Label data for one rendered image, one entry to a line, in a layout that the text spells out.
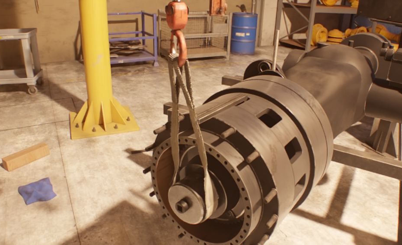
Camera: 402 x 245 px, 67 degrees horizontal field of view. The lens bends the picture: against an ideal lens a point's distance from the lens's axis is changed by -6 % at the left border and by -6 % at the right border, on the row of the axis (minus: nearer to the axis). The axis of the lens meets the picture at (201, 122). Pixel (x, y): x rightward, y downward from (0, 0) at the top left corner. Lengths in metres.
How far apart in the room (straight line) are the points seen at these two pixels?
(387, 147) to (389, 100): 1.44
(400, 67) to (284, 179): 1.36
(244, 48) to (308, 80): 5.60
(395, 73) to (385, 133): 1.39
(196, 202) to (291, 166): 0.31
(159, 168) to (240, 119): 0.35
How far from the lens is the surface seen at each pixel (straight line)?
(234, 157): 0.92
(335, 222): 2.44
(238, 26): 7.26
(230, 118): 0.97
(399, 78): 2.18
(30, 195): 2.65
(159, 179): 1.16
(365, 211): 2.64
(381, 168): 1.98
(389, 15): 3.38
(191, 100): 0.84
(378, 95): 2.19
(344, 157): 1.97
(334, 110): 1.78
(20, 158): 3.07
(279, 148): 1.00
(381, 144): 3.54
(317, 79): 1.77
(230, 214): 1.12
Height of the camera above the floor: 1.48
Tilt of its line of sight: 24 degrees down
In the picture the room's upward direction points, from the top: 2 degrees clockwise
